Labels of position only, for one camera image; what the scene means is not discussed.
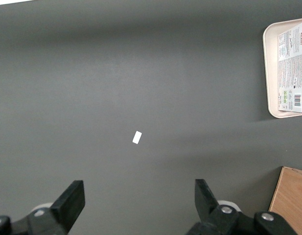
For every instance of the light wooden board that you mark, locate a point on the light wooden board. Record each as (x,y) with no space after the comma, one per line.
(291,203)

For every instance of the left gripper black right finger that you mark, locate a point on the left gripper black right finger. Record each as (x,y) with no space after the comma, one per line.
(204,200)

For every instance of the cream plastic tray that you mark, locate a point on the cream plastic tray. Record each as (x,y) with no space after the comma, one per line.
(270,73)

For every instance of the red white cookie box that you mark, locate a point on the red white cookie box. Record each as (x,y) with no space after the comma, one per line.
(291,73)

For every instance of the small white sticker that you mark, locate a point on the small white sticker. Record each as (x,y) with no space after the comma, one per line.
(137,137)

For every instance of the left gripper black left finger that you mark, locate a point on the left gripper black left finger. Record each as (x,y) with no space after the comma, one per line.
(65,205)

